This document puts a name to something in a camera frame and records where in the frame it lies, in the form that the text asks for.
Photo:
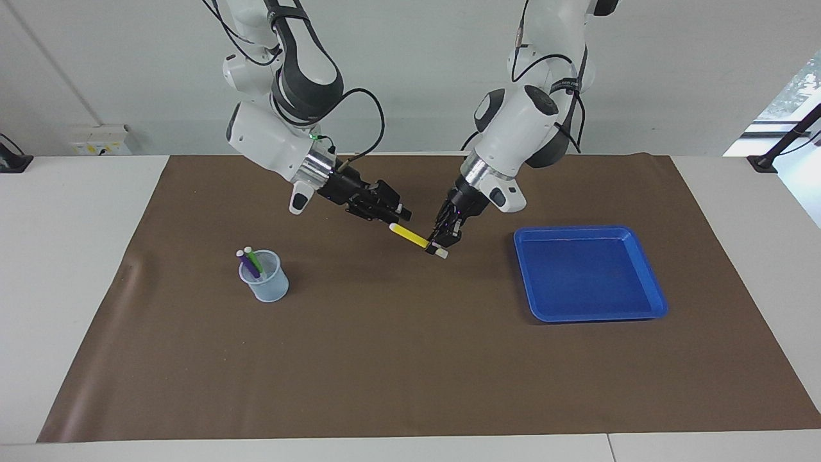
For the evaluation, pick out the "brown table mat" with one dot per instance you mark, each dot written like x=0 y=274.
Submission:
x=410 y=359

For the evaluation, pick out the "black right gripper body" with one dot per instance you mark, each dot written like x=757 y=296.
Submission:
x=341 y=189

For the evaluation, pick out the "purple pen white cap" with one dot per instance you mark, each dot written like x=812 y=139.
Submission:
x=249 y=266

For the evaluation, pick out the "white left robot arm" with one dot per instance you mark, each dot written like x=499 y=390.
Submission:
x=519 y=128

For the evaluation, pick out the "yellow pen white cap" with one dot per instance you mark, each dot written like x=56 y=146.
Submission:
x=410 y=236

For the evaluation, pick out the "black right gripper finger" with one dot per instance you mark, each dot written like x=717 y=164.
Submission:
x=383 y=194
x=381 y=213

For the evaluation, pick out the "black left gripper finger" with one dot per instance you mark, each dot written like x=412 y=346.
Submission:
x=442 y=226
x=455 y=234

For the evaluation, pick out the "silver mesh pen cup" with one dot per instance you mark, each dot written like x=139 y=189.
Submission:
x=266 y=290

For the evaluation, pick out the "black clamp stand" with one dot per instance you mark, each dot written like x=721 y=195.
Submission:
x=766 y=160
x=14 y=160

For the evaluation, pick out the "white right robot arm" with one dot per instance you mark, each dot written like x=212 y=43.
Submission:
x=269 y=138

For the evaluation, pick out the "green pen white cap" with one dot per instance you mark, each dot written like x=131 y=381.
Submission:
x=255 y=262

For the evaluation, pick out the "white wall socket box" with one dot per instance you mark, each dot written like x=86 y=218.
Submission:
x=102 y=141

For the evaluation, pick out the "bright window with foliage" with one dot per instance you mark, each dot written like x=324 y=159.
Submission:
x=795 y=90

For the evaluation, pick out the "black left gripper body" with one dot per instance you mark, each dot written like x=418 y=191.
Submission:
x=467 y=200

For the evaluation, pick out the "blue plastic tray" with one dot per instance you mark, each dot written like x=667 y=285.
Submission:
x=590 y=276

